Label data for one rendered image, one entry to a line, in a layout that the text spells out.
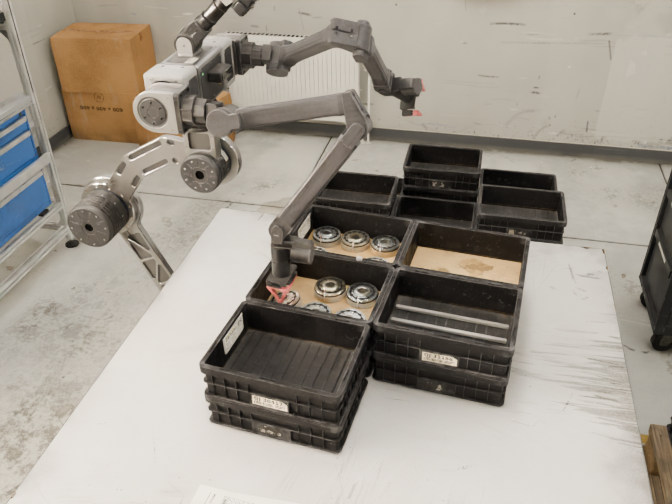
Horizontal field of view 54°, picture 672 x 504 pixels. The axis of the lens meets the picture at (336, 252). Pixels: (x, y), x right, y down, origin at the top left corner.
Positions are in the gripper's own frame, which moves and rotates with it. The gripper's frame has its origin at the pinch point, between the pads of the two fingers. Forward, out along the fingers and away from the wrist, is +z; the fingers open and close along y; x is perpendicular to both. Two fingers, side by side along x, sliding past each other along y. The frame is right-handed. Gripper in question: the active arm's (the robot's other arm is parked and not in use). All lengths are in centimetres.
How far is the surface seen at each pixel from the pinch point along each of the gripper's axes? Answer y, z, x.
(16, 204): 82, 47, 182
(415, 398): -12, 18, -46
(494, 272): 40, 6, -61
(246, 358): -23.3, 6.1, 2.6
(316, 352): -15.1, 5.8, -16.2
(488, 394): -9, 14, -66
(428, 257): 43, 6, -38
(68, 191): 170, 95, 227
